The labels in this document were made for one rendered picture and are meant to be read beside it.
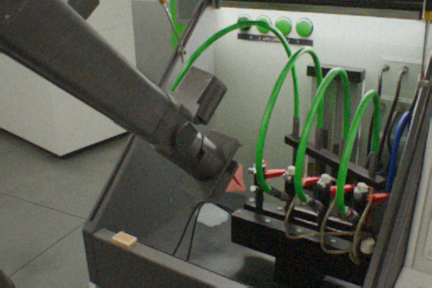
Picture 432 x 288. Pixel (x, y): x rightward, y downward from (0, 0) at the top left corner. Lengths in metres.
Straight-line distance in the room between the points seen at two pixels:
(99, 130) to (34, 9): 3.78
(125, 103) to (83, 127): 3.54
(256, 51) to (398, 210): 0.64
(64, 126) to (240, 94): 2.63
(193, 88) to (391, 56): 0.69
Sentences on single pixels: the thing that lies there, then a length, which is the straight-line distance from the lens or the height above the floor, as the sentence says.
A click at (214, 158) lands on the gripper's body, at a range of 0.68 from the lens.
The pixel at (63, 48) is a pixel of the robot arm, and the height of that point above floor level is 1.51.
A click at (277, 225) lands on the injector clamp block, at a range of 1.12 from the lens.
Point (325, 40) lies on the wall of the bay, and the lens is 1.27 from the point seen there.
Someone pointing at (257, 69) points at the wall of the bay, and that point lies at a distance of 1.37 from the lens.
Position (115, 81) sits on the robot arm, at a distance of 0.43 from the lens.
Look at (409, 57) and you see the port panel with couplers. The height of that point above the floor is 1.33.
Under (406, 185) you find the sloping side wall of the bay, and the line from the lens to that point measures 0.96.
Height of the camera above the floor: 1.58
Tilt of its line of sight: 20 degrees down
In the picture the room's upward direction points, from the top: 1 degrees counter-clockwise
